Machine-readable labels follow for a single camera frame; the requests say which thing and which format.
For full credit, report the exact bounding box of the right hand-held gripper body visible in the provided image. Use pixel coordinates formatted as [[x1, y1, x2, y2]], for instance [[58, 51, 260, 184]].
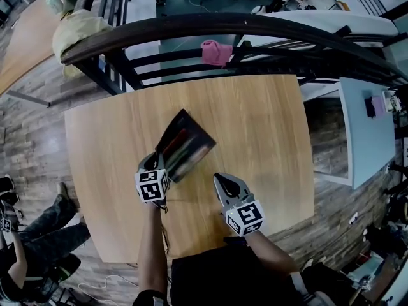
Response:
[[222, 193, 266, 237]]

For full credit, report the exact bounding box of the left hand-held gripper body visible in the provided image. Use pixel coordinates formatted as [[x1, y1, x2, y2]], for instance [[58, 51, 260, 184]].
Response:
[[134, 168, 171, 205]]

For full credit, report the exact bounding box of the person's left forearm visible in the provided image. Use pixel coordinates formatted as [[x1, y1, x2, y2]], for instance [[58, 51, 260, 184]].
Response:
[[136, 201, 169, 296]]

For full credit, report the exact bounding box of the person's right forearm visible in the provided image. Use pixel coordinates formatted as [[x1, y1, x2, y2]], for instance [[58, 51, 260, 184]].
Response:
[[244, 227, 302, 279]]

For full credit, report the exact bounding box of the person's black and white shirt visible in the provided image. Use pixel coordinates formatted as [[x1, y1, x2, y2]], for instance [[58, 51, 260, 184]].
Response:
[[132, 245, 339, 306]]

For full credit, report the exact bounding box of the pink cloth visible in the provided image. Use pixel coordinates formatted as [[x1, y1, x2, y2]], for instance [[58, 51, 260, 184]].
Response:
[[200, 39, 233, 69]]

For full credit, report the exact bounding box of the white table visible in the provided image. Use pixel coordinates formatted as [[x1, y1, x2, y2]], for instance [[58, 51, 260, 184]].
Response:
[[339, 76, 398, 189]]

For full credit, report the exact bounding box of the black metal railing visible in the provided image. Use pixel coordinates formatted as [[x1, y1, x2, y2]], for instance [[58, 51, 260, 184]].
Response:
[[60, 11, 408, 97]]

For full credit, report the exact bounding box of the cream plastic bag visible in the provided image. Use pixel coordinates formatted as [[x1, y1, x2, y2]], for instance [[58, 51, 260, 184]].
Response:
[[52, 10, 113, 76]]

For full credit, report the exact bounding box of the purple and black box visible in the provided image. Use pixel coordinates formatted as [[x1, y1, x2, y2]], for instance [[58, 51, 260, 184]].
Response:
[[365, 96, 386, 118]]

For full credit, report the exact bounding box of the wooden side table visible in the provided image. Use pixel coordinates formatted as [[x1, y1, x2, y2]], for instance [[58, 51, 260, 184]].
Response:
[[0, 0, 77, 95]]

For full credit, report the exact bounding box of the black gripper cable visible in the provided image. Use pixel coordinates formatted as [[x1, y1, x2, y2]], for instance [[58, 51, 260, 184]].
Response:
[[158, 202, 171, 259]]

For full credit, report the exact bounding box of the white floor cable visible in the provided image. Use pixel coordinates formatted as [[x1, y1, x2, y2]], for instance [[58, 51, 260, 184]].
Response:
[[78, 274, 140, 299]]

